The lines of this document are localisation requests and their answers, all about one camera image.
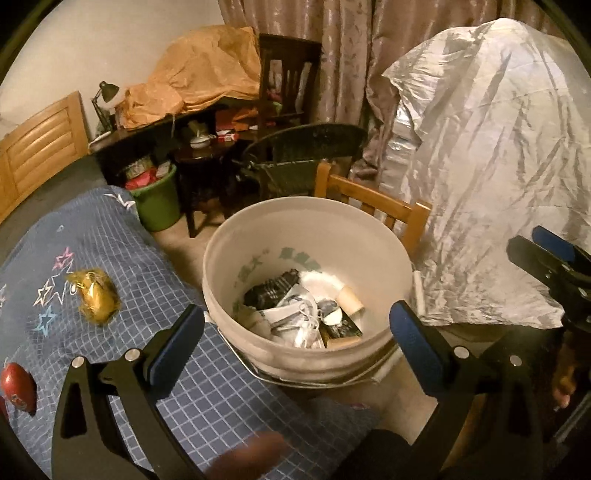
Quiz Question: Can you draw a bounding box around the black wicker chair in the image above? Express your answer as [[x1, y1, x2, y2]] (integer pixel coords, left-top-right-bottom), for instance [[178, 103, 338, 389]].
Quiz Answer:
[[233, 122, 369, 204]]

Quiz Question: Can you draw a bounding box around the black desk lamp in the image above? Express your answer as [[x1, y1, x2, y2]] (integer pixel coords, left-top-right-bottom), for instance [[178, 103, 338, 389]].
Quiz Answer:
[[91, 82, 122, 134]]

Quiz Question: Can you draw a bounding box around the dark round side table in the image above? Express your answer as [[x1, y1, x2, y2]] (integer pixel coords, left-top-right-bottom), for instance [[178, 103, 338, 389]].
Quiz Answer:
[[174, 138, 241, 238]]

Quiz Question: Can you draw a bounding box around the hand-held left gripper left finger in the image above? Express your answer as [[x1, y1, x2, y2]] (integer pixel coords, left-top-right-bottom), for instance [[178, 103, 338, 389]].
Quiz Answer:
[[51, 305, 206, 480]]

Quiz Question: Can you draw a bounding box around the blue checkered star blanket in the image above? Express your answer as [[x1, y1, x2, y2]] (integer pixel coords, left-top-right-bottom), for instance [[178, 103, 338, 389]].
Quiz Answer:
[[0, 186, 384, 480]]

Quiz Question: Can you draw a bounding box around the green plastic bucket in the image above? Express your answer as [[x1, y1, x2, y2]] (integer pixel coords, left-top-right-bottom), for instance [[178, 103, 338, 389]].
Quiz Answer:
[[119, 157, 182, 232]]

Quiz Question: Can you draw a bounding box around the cardboard tube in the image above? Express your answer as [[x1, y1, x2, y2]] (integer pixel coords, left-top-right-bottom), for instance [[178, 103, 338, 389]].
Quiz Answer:
[[336, 285, 365, 315]]

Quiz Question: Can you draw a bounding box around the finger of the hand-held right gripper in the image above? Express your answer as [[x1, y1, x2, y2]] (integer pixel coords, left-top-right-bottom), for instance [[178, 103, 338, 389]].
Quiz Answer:
[[505, 235, 575, 289], [531, 225, 580, 261]]

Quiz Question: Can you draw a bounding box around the light wooden chair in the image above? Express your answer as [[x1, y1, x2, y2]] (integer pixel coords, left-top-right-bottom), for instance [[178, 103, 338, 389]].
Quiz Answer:
[[314, 161, 432, 252]]

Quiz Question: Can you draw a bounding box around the wooden headboard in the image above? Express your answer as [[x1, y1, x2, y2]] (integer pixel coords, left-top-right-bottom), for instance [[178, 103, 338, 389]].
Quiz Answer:
[[0, 91, 90, 222]]

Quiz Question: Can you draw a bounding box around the person's right hand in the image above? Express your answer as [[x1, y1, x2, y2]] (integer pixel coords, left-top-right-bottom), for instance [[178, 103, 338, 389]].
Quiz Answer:
[[551, 339, 580, 411]]

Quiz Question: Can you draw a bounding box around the dark wooden desk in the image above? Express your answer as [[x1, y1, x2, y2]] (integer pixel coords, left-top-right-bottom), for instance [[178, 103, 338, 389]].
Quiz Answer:
[[89, 99, 259, 185]]

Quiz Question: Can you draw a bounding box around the red apple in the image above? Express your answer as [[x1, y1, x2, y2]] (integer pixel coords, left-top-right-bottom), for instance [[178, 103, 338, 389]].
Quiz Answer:
[[0, 362, 38, 413]]

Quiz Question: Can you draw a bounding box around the silver white cover sheet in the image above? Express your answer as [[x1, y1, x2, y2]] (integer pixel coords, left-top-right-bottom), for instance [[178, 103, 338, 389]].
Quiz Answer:
[[351, 18, 591, 328]]

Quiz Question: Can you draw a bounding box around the dark grey bed sheet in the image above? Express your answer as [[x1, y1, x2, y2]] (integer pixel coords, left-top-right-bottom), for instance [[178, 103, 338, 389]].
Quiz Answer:
[[0, 154, 116, 266]]

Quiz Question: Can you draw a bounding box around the white carton box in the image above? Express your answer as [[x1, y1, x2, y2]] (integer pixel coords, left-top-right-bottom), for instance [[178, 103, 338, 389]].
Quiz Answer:
[[259, 288, 326, 349]]

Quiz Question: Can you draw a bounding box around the white plastic bucket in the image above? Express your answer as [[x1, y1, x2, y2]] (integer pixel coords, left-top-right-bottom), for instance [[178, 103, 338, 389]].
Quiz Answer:
[[202, 196, 416, 385]]

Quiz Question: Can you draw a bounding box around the patterned beige curtain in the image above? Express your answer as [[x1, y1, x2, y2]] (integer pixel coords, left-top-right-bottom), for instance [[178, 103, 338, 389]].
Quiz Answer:
[[217, 0, 509, 171]]

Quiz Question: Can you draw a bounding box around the orange cloth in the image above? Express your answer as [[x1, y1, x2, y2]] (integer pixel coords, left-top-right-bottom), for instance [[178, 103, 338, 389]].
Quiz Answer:
[[115, 25, 262, 130]]

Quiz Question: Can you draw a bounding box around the gold foil wrapper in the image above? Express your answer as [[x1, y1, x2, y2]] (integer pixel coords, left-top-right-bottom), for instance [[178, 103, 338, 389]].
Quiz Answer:
[[65, 268, 122, 328]]

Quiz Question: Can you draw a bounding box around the dark wooden chair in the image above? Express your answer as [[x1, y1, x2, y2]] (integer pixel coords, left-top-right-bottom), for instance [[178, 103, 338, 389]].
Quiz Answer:
[[257, 33, 323, 130]]

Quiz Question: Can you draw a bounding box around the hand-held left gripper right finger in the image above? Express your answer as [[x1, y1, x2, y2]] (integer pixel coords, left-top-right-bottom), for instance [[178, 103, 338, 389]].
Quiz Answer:
[[389, 301, 543, 480]]

